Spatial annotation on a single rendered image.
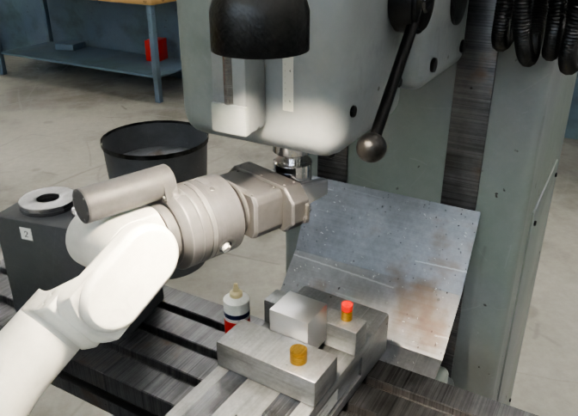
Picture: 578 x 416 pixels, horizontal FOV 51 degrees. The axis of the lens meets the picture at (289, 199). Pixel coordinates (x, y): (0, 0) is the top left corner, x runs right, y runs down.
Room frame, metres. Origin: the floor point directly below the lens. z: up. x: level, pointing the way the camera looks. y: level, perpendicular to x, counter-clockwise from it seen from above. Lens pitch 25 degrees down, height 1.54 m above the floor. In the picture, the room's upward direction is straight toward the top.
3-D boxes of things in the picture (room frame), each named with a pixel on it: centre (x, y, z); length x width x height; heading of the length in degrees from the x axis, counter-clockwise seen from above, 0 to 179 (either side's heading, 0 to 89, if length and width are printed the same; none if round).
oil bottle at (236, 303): (0.78, 0.08, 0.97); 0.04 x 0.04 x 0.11
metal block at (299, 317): (0.68, -0.01, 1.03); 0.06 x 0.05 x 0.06; 58
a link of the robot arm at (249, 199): (0.62, 0.06, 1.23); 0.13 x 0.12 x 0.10; 43
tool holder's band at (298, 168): (0.68, 0.00, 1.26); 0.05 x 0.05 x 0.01
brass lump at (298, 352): (0.61, -0.01, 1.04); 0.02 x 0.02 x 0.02
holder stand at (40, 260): (0.88, 0.34, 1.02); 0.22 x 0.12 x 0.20; 71
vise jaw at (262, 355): (0.63, 0.02, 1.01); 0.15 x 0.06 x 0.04; 58
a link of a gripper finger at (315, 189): (0.66, -0.03, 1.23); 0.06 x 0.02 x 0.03; 133
